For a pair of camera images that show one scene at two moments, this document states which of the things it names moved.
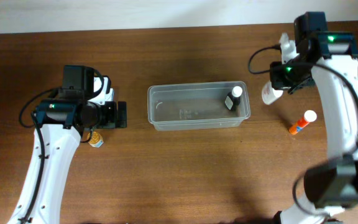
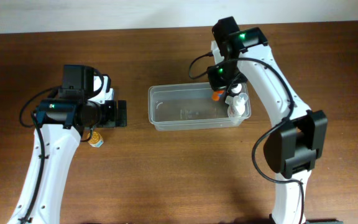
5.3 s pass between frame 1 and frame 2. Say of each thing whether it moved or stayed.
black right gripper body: moved
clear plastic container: stayed
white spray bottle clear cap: moved
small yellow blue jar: stayed
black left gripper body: stayed
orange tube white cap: moved
